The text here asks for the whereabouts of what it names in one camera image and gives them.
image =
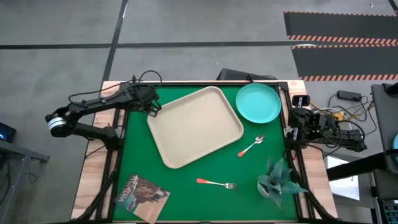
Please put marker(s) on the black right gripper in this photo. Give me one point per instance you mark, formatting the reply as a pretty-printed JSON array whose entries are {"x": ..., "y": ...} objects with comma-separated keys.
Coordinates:
[{"x": 298, "y": 119}]

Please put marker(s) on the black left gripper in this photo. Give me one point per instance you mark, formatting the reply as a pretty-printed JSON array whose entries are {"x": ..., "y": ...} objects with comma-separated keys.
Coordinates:
[{"x": 144, "y": 96}]

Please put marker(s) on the turquoise plastic plate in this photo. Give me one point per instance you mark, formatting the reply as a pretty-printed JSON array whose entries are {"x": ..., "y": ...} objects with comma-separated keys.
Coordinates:
[{"x": 258, "y": 103}]

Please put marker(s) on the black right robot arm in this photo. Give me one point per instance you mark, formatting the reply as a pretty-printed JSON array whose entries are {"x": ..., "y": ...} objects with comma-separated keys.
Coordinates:
[{"x": 351, "y": 141}]

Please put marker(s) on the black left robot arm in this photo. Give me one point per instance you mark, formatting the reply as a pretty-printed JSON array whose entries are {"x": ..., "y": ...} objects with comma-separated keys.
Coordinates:
[{"x": 93, "y": 104}]

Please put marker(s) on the beige plastic tray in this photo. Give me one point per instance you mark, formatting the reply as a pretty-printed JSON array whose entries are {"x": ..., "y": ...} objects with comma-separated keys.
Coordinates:
[{"x": 194, "y": 126}]

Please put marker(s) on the black power adapter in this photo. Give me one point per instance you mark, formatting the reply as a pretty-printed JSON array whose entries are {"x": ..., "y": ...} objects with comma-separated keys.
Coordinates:
[{"x": 349, "y": 95}]

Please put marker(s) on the artificial plant in white pot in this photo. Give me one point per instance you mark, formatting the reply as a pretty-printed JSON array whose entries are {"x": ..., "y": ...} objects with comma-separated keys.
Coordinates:
[{"x": 275, "y": 182}]

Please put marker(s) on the black hazard-striped floor mat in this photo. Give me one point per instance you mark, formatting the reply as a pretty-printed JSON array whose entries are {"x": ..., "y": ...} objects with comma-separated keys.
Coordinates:
[
  {"x": 345, "y": 62},
  {"x": 342, "y": 25}
]

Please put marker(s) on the black box behind table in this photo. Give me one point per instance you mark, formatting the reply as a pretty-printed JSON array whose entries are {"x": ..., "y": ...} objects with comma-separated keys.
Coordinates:
[{"x": 233, "y": 75}]

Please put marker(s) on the white paper sheet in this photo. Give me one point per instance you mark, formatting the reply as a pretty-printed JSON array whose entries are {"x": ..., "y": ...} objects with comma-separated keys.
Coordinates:
[{"x": 343, "y": 183}]

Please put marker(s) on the Arcadia picture booklet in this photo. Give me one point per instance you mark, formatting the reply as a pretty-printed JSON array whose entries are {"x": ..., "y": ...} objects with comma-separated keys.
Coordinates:
[{"x": 141, "y": 197}]

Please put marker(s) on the grey side desk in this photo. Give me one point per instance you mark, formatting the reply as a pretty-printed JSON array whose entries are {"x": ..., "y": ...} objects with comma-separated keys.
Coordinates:
[{"x": 15, "y": 155}]

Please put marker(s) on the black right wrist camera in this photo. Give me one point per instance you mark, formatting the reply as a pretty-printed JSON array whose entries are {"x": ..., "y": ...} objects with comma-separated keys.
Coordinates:
[{"x": 314, "y": 119}]

